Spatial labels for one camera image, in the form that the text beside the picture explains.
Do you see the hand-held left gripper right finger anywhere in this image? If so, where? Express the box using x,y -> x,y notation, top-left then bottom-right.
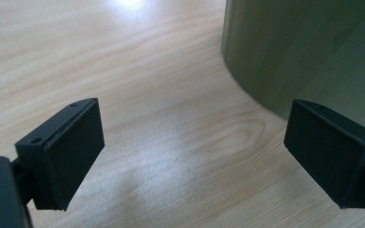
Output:
282,98 -> 365,210

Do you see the olive green trash bin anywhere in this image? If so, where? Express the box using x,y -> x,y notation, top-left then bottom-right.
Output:
221,0 -> 365,136

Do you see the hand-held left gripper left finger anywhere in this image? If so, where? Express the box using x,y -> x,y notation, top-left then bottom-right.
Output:
14,97 -> 106,212

